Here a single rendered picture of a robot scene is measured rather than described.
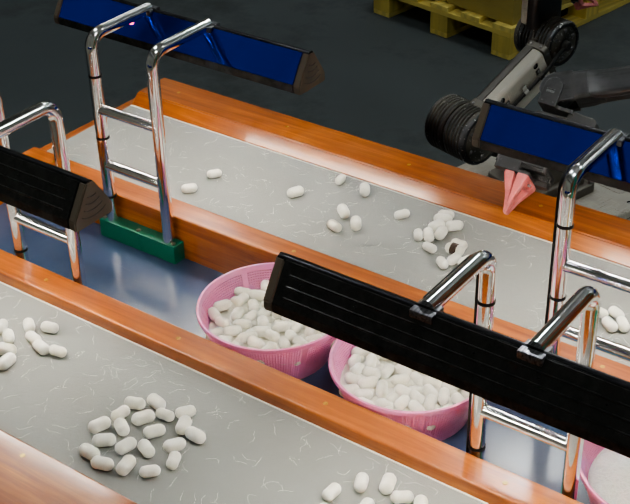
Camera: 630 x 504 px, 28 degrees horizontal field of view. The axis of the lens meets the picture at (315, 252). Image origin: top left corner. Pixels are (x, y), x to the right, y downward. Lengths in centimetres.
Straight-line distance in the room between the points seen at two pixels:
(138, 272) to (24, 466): 66
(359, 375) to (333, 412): 14
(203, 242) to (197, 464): 64
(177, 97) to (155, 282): 63
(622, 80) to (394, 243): 52
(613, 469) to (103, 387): 81
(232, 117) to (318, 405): 102
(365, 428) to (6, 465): 53
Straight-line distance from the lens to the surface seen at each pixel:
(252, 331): 215
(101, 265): 249
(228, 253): 240
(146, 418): 198
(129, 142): 279
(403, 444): 189
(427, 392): 202
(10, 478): 190
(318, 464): 189
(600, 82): 239
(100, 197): 191
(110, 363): 212
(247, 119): 280
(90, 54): 239
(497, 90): 281
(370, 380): 204
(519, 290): 227
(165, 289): 240
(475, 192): 251
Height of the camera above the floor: 201
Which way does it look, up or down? 33 degrees down
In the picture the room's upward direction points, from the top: 1 degrees counter-clockwise
